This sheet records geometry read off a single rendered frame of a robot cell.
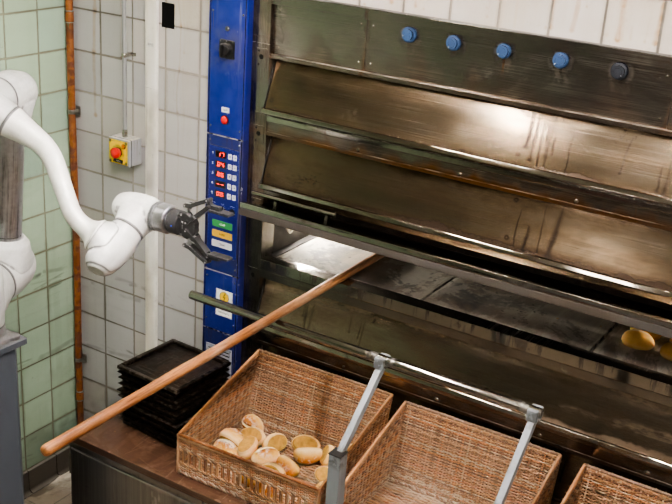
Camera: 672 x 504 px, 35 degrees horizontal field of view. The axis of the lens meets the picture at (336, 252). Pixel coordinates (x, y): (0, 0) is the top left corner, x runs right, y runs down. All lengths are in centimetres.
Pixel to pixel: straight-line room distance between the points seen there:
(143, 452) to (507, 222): 147
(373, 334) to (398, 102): 80
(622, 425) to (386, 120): 117
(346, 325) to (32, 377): 139
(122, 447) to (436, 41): 173
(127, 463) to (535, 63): 187
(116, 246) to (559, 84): 135
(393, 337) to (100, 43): 151
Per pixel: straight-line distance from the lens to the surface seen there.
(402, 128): 327
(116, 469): 375
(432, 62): 322
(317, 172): 349
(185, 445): 353
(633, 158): 303
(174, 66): 376
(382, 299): 348
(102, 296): 430
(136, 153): 392
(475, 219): 323
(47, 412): 451
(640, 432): 328
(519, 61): 310
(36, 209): 413
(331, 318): 363
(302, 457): 361
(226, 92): 360
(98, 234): 313
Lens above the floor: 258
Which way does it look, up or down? 22 degrees down
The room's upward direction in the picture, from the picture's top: 4 degrees clockwise
